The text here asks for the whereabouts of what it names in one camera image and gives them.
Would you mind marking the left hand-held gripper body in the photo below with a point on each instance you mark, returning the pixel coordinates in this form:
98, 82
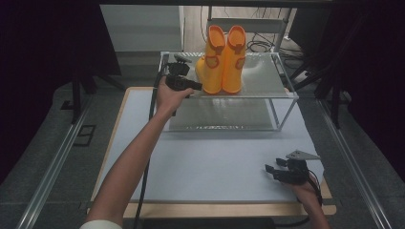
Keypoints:
178, 81

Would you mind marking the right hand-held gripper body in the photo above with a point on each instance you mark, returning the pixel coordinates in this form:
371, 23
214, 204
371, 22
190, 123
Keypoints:
296, 173

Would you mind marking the yellow duck rain boot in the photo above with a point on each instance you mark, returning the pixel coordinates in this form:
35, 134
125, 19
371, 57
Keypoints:
211, 76
234, 76

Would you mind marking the metal frame shoe rack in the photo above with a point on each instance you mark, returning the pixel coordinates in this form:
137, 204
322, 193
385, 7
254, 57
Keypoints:
264, 79

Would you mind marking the person's left hand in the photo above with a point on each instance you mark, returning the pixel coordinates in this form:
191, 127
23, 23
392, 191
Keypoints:
168, 100

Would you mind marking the person's right hand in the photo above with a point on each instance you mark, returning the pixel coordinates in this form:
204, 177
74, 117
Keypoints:
309, 192

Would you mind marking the wooden-edged white work board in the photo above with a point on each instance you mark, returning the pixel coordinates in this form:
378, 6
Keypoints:
219, 171

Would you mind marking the white cabinet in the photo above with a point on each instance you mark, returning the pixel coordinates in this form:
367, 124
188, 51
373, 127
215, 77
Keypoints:
143, 28

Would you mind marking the black stand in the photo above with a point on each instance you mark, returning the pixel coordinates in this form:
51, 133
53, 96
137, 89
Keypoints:
334, 101
76, 98

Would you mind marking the grey metal stand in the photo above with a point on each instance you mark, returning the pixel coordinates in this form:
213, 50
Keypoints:
264, 25

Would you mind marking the dark curtain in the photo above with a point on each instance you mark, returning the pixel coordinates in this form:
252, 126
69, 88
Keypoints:
372, 63
41, 57

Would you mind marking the white sleeve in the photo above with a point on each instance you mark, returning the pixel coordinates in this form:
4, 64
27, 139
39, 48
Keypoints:
100, 225

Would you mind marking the aluminium rail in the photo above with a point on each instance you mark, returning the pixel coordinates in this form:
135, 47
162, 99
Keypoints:
51, 171
356, 171

